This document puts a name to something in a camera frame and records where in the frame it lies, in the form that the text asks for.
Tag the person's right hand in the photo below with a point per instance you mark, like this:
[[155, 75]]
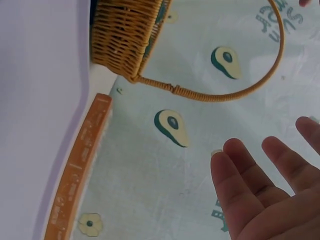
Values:
[[275, 215]]

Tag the person's left hand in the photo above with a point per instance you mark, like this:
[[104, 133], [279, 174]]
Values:
[[304, 2]]

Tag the orange printed strip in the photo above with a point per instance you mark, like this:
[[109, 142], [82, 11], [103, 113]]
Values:
[[82, 160]]

